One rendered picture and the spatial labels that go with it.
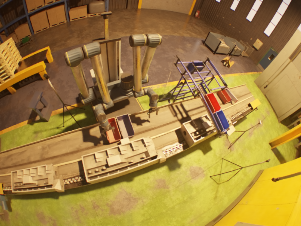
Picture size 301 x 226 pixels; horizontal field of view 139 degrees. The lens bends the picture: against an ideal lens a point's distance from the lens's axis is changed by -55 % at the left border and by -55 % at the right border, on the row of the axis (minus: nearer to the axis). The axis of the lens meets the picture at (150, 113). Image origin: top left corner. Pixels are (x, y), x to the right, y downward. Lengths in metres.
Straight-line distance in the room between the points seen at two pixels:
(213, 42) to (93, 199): 7.49
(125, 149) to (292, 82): 7.57
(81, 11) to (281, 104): 12.65
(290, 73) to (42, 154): 9.01
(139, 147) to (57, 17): 9.02
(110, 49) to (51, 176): 2.00
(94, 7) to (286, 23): 13.13
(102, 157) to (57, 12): 8.84
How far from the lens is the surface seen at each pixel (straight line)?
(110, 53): 1.99
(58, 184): 1.88
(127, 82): 1.98
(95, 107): 1.58
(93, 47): 1.29
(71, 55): 1.28
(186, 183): 2.86
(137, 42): 1.41
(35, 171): 2.20
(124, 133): 1.92
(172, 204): 2.81
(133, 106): 2.60
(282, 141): 5.87
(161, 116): 2.12
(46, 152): 2.28
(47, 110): 3.38
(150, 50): 1.60
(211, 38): 6.99
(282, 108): 7.83
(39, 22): 9.81
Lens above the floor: 2.57
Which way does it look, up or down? 60 degrees down
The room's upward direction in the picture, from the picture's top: 20 degrees clockwise
